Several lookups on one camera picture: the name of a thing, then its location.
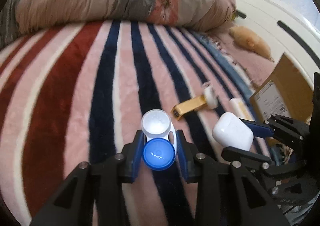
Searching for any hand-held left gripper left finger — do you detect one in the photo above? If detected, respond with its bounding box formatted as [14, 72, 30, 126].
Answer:
[30, 130, 146, 226]

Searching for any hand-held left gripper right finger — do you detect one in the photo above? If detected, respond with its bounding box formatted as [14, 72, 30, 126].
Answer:
[176, 130, 291, 226]

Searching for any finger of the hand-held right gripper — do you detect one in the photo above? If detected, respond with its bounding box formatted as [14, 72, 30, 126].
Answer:
[221, 146, 273, 170]
[238, 114, 311, 152]

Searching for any white earbuds case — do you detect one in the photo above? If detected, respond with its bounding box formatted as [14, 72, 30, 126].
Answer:
[212, 112, 254, 152]

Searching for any white and blue contact lens case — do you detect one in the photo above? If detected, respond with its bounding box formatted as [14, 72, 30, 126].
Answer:
[141, 109, 179, 171]

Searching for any small white box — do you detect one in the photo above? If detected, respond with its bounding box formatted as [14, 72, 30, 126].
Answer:
[229, 98, 253, 120]

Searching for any brown cardboard box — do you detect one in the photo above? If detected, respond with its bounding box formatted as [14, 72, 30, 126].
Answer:
[249, 53, 316, 127]

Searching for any gold rectangular bar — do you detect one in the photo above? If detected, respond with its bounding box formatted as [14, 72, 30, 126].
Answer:
[171, 95, 208, 122]

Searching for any white lipstick cap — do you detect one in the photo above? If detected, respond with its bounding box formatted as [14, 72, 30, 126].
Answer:
[202, 86, 218, 111]

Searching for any pink fringed mat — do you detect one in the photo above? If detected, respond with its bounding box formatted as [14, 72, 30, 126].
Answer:
[194, 18, 278, 107]

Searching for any striped plush blanket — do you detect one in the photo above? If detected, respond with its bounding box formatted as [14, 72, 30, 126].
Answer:
[0, 20, 274, 226]

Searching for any orange plush toy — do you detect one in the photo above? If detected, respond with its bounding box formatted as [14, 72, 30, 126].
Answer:
[229, 26, 275, 62]

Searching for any white furniture panel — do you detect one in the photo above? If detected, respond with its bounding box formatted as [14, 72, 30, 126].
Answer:
[225, 0, 320, 84]

